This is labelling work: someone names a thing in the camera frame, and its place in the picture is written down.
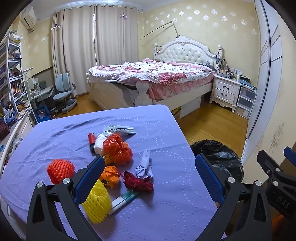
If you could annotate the red small bottle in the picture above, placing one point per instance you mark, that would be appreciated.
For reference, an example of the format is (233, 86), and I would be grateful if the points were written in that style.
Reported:
(92, 139)

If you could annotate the white bed with headboard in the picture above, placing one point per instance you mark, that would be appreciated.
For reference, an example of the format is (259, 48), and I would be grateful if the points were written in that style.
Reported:
(181, 50)

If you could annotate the white nightstand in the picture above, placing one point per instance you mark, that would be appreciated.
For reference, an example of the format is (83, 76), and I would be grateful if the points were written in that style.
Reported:
(225, 92)

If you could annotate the beige curtains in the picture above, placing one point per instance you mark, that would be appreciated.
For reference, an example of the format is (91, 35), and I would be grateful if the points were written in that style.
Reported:
(88, 36)

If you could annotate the black-lined trash bin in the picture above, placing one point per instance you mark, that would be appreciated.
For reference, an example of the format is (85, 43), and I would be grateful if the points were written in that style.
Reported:
(220, 156)

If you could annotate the floral pink quilt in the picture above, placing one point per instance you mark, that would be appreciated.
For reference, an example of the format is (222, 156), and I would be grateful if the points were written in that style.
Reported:
(165, 79)

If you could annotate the white bookshelf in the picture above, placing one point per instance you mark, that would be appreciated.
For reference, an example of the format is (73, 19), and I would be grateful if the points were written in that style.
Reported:
(14, 98)

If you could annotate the light blue desk chair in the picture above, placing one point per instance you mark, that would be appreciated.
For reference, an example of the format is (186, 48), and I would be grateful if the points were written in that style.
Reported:
(65, 96)

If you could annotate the purple tablecloth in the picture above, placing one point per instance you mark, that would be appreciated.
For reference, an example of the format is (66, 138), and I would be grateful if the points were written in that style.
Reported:
(180, 206)

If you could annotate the wall air conditioner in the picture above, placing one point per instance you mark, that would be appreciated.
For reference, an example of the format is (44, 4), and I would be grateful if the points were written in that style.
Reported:
(28, 18)

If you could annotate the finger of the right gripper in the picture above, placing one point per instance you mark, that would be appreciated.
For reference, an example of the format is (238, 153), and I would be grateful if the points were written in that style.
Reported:
(289, 153)
(272, 169)

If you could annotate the red mesh ribbon bundle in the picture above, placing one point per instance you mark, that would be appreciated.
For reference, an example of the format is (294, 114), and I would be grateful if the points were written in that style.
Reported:
(137, 184)

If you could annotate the red-orange plastic bag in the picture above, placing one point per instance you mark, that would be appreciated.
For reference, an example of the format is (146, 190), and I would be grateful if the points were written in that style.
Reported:
(120, 152)

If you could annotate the sliding wardrobe door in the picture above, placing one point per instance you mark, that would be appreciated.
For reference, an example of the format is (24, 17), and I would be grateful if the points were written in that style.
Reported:
(266, 128)

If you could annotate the white tissue wad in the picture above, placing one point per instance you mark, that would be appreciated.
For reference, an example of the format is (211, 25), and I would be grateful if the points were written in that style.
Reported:
(98, 145)

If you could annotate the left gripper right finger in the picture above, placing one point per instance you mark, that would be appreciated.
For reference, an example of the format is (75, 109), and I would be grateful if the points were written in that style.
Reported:
(243, 212)

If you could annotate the white paper wrapper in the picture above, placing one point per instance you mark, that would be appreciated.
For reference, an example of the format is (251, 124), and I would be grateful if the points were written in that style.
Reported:
(144, 169)

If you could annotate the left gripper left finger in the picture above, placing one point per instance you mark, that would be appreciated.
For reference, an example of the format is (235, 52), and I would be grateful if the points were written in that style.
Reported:
(43, 221)

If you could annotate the orange snack wrapper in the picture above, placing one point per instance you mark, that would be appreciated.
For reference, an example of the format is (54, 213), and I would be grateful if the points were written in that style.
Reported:
(110, 177)

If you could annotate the study desk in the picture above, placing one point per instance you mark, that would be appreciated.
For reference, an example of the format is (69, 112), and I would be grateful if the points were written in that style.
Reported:
(36, 94)

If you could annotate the grey-white foil pouch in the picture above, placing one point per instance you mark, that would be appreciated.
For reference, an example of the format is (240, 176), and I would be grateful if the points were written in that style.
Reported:
(117, 129)

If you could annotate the white storage box under bed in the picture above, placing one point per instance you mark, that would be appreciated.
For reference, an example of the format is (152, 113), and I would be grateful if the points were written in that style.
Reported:
(190, 107)

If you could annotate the orange foam fruit net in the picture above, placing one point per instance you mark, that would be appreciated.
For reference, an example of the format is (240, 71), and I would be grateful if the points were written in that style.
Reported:
(60, 169)

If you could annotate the yellow foam fruit net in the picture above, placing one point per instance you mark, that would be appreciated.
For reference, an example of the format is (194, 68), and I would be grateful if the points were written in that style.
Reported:
(98, 203)

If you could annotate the plastic drawer unit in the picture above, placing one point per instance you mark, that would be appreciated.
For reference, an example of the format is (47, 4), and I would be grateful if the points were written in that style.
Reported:
(245, 101)

